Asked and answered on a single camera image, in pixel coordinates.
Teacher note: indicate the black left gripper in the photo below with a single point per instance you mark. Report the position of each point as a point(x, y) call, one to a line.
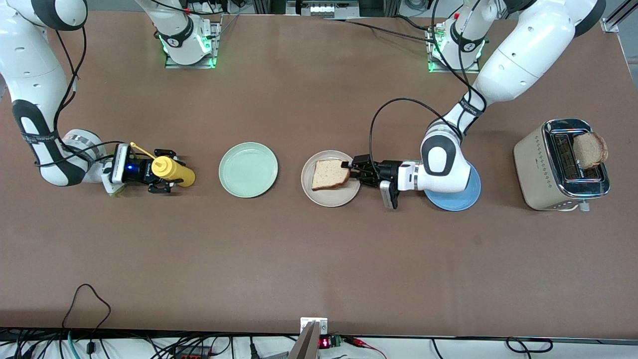
point(388, 170)

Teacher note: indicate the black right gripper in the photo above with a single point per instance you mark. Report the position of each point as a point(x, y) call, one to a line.
point(143, 171)

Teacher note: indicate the yellow squeeze bottle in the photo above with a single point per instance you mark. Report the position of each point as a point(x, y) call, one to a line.
point(180, 172)

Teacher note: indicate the white bread slice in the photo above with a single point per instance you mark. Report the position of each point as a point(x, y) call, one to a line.
point(329, 174)

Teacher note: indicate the toasted brown bread slice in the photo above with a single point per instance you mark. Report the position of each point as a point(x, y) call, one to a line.
point(589, 149)

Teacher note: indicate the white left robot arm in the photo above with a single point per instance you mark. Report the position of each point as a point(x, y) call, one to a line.
point(528, 50)

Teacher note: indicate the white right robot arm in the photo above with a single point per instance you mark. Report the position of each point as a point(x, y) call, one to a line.
point(30, 65)

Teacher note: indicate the beige plate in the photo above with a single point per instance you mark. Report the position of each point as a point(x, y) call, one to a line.
point(329, 198)

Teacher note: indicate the mint green plate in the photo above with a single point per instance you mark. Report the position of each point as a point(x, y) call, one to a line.
point(248, 169)

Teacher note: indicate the blue plate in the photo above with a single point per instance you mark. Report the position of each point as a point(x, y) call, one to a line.
point(458, 200)

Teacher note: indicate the grey control box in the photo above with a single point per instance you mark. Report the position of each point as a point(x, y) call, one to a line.
point(321, 9)

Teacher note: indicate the beige chrome toaster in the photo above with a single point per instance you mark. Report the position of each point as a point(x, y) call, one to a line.
point(538, 169)

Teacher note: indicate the red digit display module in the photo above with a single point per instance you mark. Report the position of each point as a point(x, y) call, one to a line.
point(325, 342)

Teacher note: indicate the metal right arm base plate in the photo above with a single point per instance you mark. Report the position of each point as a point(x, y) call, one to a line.
point(192, 65)

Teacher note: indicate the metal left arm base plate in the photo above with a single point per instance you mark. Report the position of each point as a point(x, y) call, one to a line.
point(456, 71)

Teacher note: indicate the grey aluminium camera post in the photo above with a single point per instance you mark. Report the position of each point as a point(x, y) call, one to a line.
point(306, 344)

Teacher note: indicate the aluminium frame bracket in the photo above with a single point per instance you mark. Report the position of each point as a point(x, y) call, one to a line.
point(610, 20)

